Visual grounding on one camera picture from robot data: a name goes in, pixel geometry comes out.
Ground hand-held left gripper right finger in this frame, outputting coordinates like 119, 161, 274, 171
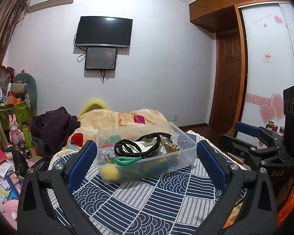
197, 139, 278, 235

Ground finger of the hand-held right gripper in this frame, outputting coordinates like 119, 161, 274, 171
218, 134, 263, 170
234, 121, 270, 140

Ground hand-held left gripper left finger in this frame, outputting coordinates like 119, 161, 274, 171
17, 140, 98, 235

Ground silver glitter pouch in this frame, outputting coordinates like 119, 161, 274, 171
98, 149, 118, 164

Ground clear plastic storage box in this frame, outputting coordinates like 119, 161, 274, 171
95, 122, 198, 184

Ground yellow felt ball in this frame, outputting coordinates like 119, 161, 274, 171
100, 166, 121, 183

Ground floral fabric pouch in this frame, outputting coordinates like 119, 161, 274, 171
162, 138, 180, 153

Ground green knit glove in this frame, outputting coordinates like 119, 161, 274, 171
120, 162, 170, 180

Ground white cloth drawstring bag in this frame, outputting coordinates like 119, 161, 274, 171
134, 137, 162, 153

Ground dark clothes pile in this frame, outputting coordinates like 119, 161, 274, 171
29, 106, 81, 153

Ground white sliding wardrobe door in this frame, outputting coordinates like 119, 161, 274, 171
236, 2, 294, 140

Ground beige patchwork blanket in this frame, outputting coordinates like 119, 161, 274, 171
67, 108, 172, 152

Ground brown wooden door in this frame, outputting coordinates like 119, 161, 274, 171
208, 32, 243, 128

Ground black flashlight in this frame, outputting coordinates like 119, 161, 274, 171
16, 141, 32, 159

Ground yellow plush cushion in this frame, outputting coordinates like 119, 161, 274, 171
79, 99, 108, 115

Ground green bottle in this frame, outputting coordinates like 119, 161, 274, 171
22, 124, 34, 149

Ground black plastic bag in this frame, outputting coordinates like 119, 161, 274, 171
11, 148, 50, 175

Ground orange cloth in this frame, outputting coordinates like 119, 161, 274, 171
276, 190, 294, 226

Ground navy patterned bedspread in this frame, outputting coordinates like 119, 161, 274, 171
48, 130, 248, 235

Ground pink rabbit figure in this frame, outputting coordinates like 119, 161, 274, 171
8, 114, 24, 144

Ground green storage box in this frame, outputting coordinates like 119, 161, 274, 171
0, 100, 32, 128

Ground pile of papers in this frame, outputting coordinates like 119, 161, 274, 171
0, 162, 25, 202

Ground pink plush toy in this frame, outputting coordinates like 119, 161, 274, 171
2, 199, 20, 229

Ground grey green long pillow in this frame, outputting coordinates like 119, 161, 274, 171
13, 73, 38, 111

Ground grey plush toy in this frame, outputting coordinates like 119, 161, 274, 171
11, 80, 31, 108

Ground wooden overhead cabinet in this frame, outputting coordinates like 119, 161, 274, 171
189, 0, 289, 33

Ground striped brown curtain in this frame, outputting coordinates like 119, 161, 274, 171
0, 0, 31, 108

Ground small black wall monitor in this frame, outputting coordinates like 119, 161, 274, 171
85, 47, 118, 71

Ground black wall television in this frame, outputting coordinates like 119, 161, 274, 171
74, 16, 133, 48

